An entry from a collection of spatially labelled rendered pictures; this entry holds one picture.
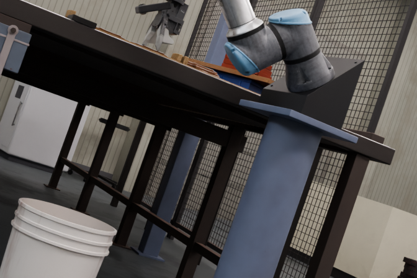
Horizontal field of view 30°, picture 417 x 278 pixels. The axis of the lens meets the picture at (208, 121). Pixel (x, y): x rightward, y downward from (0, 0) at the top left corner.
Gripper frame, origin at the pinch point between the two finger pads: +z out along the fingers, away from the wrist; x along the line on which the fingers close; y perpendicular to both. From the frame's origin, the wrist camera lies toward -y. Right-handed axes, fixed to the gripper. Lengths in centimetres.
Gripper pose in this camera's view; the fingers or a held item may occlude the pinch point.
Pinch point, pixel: (147, 49)
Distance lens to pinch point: 266.0
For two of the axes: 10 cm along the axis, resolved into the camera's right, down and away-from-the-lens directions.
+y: 8.4, 3.5, 4.2
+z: -3.6, 9.3, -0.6
